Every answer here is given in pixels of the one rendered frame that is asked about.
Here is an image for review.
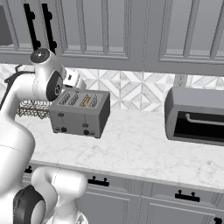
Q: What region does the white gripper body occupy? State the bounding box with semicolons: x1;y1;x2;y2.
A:
75;77;88;93

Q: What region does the grey four-slot toaster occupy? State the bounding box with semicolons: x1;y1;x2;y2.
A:
48;88;112;140

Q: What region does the grey toaster oven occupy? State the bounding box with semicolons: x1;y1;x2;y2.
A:
164;86;224;147

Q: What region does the grey drawer front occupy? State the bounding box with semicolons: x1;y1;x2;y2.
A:
22;163;40;187
149;181;224;210
83;171;131;194

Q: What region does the grey base cupboard door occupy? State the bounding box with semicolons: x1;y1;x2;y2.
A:
76;189;142;224
139;199;224;224

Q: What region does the dark wire basket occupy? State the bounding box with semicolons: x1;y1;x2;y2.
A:
15;99;53;120

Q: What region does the grey wall cupboard door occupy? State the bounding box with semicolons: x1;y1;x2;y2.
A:
0;0;45;57
43;0;147;70
144;0;224;77

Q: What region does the black wall cupboard handle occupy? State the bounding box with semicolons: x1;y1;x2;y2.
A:
41;3;58;55
23;3;42;51

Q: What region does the black drawer handle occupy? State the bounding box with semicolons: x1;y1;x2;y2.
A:
24;164;34;175
174;189;201;203
87;175;110;188

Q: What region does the grey wall outlet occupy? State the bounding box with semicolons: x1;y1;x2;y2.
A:
173;73;189;88

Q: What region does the grey toaster oven handle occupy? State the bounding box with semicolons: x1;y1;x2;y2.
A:
185;112;224;127

